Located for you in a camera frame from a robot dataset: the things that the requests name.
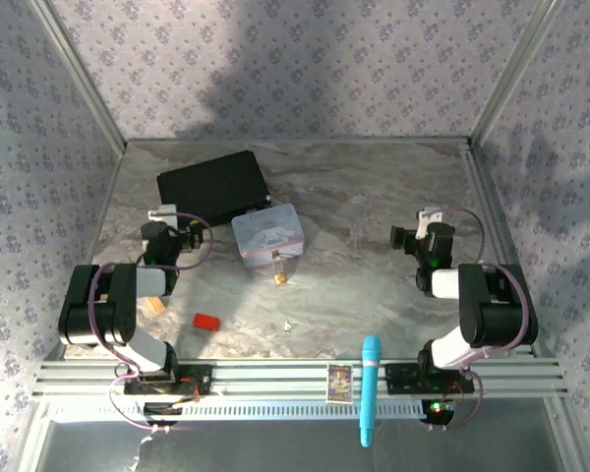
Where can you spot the small silver key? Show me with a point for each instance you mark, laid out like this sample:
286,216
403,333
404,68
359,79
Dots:
288,324

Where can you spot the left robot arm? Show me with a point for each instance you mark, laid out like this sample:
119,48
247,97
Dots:
128,305

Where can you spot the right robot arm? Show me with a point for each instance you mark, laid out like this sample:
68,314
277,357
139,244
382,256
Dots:
491,305

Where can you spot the black hard case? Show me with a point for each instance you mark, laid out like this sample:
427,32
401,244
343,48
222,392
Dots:
211,187

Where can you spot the small wooden piece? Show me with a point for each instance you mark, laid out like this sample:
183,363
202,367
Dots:
156,305

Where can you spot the pastel cartoon tin box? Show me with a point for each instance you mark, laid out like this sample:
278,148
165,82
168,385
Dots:
268,233

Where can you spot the red block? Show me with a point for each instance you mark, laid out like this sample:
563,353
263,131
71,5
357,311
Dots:
206,322

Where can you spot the blue toy microphone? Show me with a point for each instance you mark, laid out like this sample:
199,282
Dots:
370,383

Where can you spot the trading card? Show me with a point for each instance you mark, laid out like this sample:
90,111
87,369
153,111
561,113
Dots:
339,383

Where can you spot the circuit board with green light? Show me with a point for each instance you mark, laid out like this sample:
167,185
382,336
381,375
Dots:
438,407

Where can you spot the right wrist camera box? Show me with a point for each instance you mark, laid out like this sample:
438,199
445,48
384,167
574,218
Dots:
429,218

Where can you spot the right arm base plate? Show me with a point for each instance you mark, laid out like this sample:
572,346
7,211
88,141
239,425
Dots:
403,378

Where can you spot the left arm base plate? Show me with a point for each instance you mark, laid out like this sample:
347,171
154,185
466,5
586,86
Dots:
196,381

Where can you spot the aluminium frame rail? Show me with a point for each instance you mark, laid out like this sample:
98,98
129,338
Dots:
275,376

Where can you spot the left aluminium frame post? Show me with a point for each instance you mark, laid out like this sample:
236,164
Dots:
83,83

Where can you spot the aluminium frame post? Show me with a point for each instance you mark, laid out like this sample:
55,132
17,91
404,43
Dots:
513,74
83,83

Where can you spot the right aluminium frame post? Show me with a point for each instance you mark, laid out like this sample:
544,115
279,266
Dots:
513,74

